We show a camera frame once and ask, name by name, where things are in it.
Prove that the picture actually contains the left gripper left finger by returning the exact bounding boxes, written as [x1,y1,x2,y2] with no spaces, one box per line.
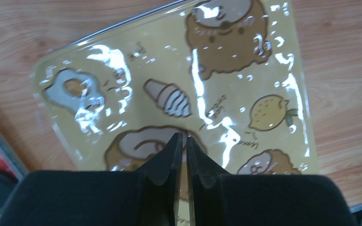
[0,133,183,226]

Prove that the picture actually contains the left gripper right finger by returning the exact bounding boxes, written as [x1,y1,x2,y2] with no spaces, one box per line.
[186,137,357,226]

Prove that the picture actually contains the silver tin lid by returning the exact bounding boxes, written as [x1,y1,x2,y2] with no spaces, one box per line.
[31,0,321,226]

